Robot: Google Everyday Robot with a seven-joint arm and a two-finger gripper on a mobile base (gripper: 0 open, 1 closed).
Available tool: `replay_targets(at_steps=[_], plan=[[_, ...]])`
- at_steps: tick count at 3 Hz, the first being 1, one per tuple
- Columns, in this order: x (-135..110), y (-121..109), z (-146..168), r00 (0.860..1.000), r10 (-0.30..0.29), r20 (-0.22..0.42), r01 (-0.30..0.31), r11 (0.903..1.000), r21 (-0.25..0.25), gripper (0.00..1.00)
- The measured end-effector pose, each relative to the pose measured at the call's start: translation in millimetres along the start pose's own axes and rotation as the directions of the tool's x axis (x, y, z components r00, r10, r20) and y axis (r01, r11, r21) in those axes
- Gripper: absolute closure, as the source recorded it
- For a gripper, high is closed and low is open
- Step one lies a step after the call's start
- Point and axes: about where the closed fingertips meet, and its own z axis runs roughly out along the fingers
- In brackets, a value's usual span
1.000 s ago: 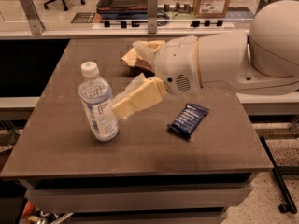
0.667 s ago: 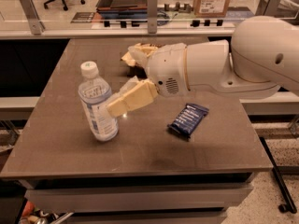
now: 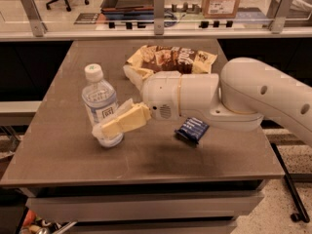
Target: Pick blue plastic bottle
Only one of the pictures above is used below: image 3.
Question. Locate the left metal railing post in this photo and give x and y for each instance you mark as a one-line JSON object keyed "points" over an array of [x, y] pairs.
{"points": [[37, 26]]}

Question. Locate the metal railing post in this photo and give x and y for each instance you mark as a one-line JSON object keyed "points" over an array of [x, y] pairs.
{"points": [[278, 16], [37, 26], [159, 16]]}

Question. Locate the dark blue snack bar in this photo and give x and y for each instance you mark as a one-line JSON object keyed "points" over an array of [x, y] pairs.
{"points": [[192, 129]]}

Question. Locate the clear blue-label plastic bottle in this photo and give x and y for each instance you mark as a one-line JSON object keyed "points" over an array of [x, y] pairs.
{"points": [[99, 96]]}

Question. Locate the grey table drawer cabinet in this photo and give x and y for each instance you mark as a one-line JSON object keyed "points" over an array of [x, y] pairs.
{"points": [[198, 212]]}

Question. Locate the middle metal railing post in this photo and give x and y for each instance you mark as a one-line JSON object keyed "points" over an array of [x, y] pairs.
{"points": [[159, 16]]}

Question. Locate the right metal railing post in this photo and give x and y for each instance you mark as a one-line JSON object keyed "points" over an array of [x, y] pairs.
{"points": [[278, 16]]}

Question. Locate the yellow brown chip bag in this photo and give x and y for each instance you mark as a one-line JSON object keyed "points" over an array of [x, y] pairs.
{"points": [[164, 58]]}

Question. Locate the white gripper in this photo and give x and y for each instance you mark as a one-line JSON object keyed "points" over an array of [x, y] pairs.
{"points": [[161, 94]]}

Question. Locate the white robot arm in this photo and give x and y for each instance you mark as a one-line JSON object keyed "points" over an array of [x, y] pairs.
{"points": [[238, 98]]}

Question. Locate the black floor bar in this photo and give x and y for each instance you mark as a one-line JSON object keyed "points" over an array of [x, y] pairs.
{"points": [[301, 214]]}

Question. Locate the brown cardboard box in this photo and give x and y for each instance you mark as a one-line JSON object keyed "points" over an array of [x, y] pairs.
{"points": [[220, 9]]}

